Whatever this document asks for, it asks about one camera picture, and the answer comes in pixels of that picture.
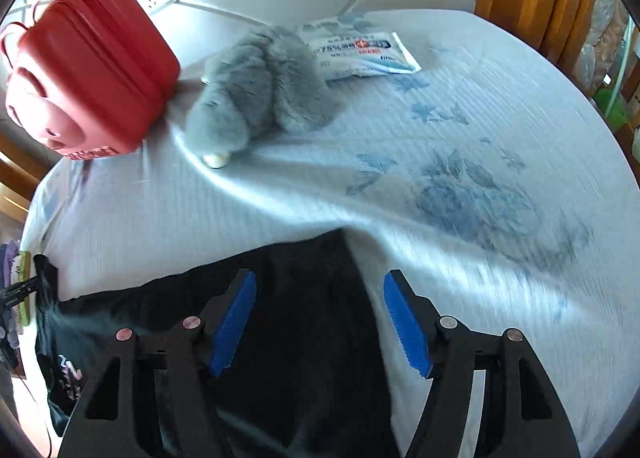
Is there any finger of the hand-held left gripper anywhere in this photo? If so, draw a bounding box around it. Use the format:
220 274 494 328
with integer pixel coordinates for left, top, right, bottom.
0 276 39 307

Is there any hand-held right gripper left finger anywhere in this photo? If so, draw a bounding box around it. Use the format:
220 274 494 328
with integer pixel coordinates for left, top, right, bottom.
58 269 257 458

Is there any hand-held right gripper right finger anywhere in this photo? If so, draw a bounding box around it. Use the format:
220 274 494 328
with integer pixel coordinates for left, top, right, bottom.
383 269 581 458

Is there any black printed garment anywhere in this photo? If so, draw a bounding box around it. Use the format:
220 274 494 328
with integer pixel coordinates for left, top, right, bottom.
33 229 402 458

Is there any floral white bed sheet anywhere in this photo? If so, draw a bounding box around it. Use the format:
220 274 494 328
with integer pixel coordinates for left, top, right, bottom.
20 8 629 458

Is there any red hard case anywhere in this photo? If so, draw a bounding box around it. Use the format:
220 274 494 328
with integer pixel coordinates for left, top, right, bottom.
0 0 181 161

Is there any grey plush toy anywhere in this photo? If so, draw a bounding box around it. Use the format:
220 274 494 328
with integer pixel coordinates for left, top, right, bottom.
185 26 342 169

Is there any white wet wipes packet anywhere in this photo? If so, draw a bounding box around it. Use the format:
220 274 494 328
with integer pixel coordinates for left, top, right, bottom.
299 18 422 80

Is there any green bottle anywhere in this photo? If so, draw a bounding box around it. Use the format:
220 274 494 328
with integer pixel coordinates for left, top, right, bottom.
594 86 630 131

